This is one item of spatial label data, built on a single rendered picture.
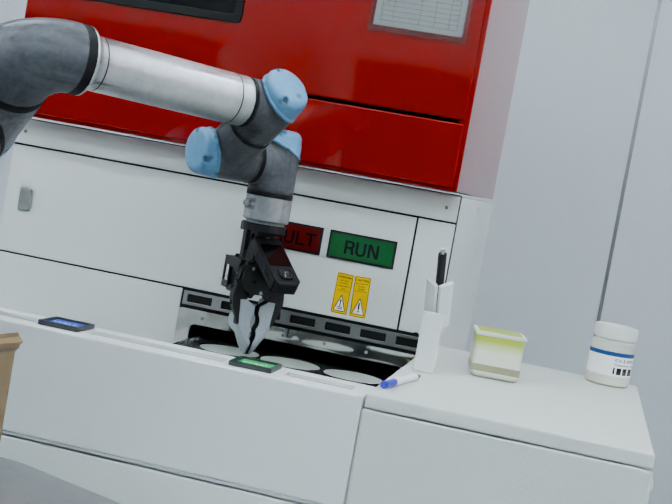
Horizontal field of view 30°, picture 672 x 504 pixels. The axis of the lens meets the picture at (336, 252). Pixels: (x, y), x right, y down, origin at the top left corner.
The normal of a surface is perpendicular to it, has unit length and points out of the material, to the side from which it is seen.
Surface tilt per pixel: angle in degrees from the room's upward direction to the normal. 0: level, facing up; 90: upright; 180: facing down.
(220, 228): 90
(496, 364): 90
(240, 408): 90
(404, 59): 90
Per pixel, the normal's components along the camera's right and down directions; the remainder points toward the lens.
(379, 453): -0.20, 0.02
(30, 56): 0.23, 0.08
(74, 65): 0.50, 0.37
